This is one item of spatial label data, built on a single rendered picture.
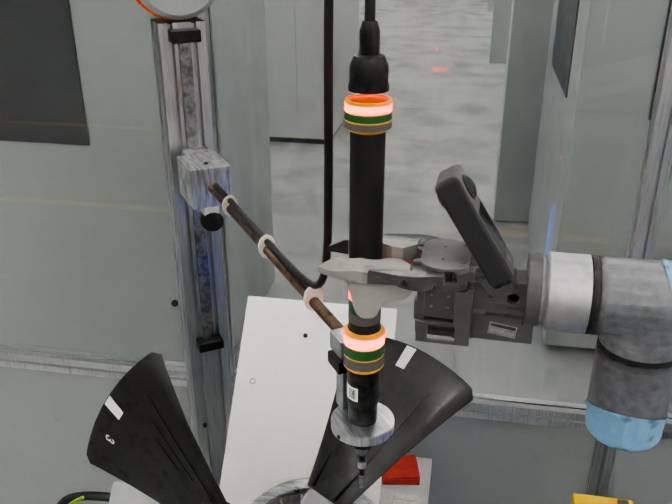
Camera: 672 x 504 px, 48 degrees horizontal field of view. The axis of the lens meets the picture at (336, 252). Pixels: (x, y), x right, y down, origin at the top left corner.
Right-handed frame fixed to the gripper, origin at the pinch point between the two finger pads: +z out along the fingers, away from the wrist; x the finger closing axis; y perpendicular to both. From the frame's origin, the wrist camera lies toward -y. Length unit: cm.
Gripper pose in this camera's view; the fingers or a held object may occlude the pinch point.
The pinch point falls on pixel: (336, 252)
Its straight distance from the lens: 74.8
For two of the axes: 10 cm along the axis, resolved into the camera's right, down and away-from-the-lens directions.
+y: 0.1, 9.1, 4.2
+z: -9.8, -0.8, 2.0
